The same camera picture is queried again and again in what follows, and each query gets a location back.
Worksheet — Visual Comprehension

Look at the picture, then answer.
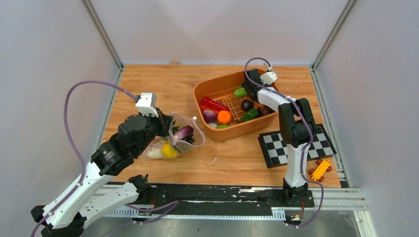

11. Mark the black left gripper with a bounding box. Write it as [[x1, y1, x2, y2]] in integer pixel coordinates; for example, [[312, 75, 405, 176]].
[[135, 107, 174, 156]]

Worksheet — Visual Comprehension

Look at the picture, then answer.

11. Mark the green toy cucumber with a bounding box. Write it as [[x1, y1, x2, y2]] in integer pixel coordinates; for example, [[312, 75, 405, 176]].
[[233, 87, 247, 98]]

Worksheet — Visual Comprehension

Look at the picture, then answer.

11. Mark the white toy radish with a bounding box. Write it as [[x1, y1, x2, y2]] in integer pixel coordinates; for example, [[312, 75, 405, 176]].
[[146, 147, 165, 159]]

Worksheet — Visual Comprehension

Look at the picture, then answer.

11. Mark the orange plastic basin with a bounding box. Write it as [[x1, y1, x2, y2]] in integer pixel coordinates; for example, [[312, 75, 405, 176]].
[[193, 72, 278, 142]]

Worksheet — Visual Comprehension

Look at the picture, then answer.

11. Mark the yellow toy lemon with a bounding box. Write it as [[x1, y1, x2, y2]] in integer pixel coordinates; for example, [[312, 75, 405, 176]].
[[161, 142, 179, 159]]

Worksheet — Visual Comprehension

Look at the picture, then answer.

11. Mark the clear zip top bag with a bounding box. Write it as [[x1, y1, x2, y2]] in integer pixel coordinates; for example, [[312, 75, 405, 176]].
[[144, 112, 206, 159]]

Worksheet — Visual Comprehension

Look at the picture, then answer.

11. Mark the black toy grape bunch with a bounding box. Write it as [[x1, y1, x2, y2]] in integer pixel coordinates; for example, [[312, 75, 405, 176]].
[[182, 136, 195, 145]]

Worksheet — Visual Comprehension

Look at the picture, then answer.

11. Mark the toy pineapple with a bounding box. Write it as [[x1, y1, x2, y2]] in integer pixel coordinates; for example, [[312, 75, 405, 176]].
[[171, 124, 180, 134]]

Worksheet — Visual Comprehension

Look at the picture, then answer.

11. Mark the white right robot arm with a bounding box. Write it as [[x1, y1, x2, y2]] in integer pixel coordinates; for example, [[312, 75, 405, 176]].
[[242, 69, 316, 206]]

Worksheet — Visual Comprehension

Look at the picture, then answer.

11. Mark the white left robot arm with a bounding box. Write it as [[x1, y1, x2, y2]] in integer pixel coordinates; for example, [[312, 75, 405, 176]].
[[31, 109, 174, 237]]

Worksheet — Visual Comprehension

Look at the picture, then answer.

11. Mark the dark round toy plum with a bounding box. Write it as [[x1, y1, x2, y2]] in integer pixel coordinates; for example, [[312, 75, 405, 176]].
[[241, 99, 254, 112]]

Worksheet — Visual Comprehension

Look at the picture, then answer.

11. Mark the green toy pepper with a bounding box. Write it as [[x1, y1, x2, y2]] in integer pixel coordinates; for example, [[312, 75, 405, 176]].
[[241, 108, 259, 122]]

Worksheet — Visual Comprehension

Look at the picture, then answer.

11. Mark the toy orange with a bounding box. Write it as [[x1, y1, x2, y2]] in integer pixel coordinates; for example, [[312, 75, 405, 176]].
[[217, 110, 233, 125]]

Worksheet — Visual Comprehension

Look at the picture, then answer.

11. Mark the green toy leaf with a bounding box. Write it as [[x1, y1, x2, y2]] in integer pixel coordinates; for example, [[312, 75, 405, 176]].
[[216, 124, 229, 129]]

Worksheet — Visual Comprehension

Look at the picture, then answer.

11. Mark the red toy chili pepper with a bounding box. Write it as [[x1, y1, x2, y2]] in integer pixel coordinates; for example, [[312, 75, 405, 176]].
[[201, 96, 230, 111]]

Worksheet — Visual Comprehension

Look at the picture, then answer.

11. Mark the pink toy onion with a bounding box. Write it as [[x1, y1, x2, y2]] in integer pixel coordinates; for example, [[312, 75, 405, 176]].
[[202, 110, 217, 123]]

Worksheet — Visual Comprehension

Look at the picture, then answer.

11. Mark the black white checkerboard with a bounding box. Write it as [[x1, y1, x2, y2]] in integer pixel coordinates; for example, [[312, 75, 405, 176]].
[[258, 123, 336, 168]]

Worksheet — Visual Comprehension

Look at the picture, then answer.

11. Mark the yellow toy brick car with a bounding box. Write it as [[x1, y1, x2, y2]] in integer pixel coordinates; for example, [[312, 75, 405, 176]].
[[308, 159, 332, 182]]

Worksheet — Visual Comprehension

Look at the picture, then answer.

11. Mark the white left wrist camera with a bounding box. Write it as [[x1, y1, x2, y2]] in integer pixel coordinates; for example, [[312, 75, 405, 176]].
[[135, 92, 158, 117]]

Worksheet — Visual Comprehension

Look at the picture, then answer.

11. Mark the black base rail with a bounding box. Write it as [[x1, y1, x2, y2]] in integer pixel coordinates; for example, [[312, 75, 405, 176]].
[[134, 184, 315, 216]]

